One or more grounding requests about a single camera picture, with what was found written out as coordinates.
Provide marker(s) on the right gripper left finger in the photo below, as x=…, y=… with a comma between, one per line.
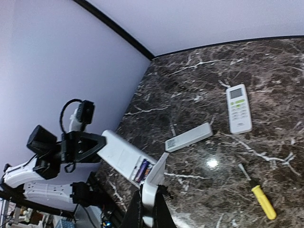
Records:
x=134, y=214

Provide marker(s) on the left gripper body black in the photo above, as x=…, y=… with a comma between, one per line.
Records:
x=48, y=153

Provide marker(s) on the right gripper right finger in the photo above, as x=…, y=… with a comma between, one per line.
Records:
x=161, y=214

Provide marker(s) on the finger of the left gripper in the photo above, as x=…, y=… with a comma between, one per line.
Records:
x=82, y=147

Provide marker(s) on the yellow handled screwdriver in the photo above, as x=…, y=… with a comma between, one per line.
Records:
x=260, y=195

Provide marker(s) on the white battery cover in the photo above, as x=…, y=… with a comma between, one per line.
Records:
x=150, y=187

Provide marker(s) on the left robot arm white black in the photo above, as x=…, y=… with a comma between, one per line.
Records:
x=29, y=180

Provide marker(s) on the white remote with label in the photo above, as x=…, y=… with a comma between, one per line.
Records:
x=190, y=137

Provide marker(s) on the white remote with buttons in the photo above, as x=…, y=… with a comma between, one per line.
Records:
x=239, y=114

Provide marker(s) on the left black frame post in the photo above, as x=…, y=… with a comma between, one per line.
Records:
x=116, y=28

